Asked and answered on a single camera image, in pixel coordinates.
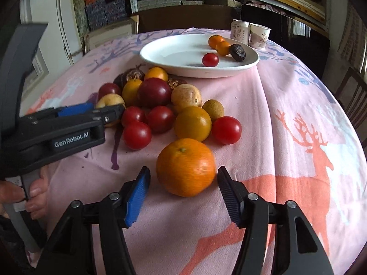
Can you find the person's left hand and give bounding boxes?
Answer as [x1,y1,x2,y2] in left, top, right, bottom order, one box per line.
[0,168,49,221]

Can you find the yellow cherry tomato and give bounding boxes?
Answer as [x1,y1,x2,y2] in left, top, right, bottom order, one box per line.
[144,67,169,82]
[122,79,143,107]

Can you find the large orange mandarin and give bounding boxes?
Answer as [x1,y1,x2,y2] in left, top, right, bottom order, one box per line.
[156,138,216,198]

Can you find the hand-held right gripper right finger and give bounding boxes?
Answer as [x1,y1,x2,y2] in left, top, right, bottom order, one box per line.
[217,165,334,275]

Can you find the white drink can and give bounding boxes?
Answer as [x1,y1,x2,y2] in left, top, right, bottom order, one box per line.
[230,19,251,45]

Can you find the dark wooden chair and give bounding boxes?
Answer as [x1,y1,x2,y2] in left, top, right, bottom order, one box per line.
[334,67,367,138]

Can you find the white plate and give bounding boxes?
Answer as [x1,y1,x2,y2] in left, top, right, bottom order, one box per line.
[139,34,260,78]

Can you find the dark red plum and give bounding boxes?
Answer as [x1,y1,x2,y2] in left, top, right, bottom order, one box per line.
[137,77,172,109]

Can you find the large orange-yellow tomato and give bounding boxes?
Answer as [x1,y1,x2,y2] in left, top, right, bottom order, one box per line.
[174,106,212,143]

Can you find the white paper cup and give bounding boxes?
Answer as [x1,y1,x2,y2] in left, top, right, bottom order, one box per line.
[249,23,272,49]

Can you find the stack of blue patterned boxes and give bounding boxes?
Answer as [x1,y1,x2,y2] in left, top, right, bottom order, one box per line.
[84,0,133,31]

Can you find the dark glossy cabinet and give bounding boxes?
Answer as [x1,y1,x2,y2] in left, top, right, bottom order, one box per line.
[240,3,330,72]

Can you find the dark wrinkled date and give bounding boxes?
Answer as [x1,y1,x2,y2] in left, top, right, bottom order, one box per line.
[230,44,247,62]

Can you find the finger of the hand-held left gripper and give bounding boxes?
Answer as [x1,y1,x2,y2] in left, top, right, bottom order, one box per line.
[36,104,126,138]
[20,102,96,121]

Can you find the beige cardboard box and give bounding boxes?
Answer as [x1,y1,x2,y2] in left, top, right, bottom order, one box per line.
[84,16,140,55]

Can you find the pink deer print tablecloth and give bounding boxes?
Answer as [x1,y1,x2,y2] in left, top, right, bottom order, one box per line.
[20,28,367,275]

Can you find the pale yellow round fruit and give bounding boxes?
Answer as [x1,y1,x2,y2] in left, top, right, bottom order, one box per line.
[95,93,126,127]
[171,84,203,113]

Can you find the brown board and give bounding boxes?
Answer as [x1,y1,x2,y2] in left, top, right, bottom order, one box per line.
[138,5,242,34]

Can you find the small tan longan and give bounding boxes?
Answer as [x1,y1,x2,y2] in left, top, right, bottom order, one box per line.
[201,99,225,121]

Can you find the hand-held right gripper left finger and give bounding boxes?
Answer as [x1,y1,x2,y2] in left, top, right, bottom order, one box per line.
[37,166,151,275]

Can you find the small orange kumquat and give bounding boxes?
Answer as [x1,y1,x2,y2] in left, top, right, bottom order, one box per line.
[208,34,225,49]
[215,41,231,56]

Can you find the brown wrinkled passion fruit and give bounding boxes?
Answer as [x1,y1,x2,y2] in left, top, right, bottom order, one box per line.
[124,67,145,85]

